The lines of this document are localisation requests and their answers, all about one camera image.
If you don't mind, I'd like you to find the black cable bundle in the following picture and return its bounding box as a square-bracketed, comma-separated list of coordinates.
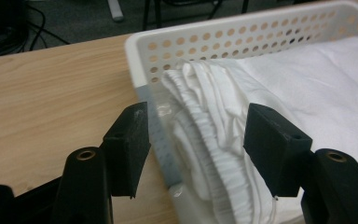
[0, 0, 71, 60]

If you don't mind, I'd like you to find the white perforated plastic basket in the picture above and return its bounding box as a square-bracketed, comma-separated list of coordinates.
[124, 0, 358, 224]

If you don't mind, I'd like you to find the grey bar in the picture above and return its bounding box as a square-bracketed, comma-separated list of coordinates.
[106, 0, 125, 22]

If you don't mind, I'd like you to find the white elastic-waist garment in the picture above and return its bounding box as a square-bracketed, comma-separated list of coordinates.
[160, 35, 358, 224]

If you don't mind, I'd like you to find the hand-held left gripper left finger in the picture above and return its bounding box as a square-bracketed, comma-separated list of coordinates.
[101, 101, 152, 199]

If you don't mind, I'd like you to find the black metal stand leg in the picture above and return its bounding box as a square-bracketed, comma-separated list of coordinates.
[142, 0, 163, 30]

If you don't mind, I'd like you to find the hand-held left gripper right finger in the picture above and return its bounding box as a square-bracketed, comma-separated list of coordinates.
[242, 103, 313, 198]

